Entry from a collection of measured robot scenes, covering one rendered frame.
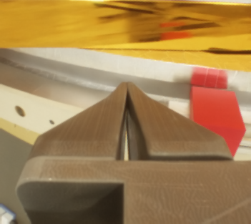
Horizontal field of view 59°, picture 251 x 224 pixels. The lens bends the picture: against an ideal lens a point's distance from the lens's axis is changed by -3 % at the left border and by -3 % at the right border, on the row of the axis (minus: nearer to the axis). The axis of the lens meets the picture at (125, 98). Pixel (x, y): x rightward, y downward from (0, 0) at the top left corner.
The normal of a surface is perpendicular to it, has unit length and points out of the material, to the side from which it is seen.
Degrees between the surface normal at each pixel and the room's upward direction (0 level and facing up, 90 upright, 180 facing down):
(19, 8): 90
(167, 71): 90
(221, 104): 0
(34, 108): 90
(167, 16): 90
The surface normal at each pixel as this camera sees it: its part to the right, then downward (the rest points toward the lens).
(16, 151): -0.41, 0.07
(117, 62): -0.33, 0.55
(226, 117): 0.02, -0.81
